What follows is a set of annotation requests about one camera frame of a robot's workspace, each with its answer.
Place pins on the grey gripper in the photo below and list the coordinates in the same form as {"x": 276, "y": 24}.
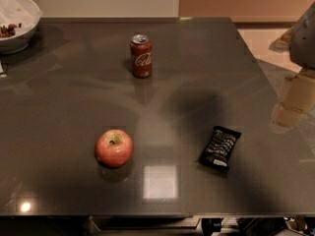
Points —
{"x": 303, "y": 41}

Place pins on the black rxbar chocolate wrapper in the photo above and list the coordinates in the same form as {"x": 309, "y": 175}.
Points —
{"x": 218, "y": 150}

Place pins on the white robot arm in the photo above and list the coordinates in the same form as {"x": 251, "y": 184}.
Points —
{"x": 302, "y": 42}

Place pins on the red coke can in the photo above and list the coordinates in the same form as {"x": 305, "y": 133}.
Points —
{"x": 141, "y": 56}

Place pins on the red apple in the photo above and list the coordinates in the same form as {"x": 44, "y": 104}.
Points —
{"x": 114, "y": 148}

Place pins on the white bowl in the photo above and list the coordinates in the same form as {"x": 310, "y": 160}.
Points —
{"x": 25, "y": 15}

